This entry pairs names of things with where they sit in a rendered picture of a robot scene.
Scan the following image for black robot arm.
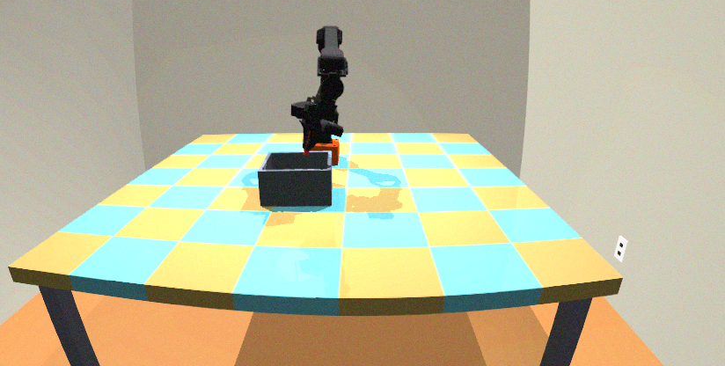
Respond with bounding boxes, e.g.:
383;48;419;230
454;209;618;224
291;26;348;124

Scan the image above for red peg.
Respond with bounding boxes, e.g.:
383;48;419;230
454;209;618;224
304;131;311;156

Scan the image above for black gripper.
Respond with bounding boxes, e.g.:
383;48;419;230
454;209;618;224
299;93;344;151

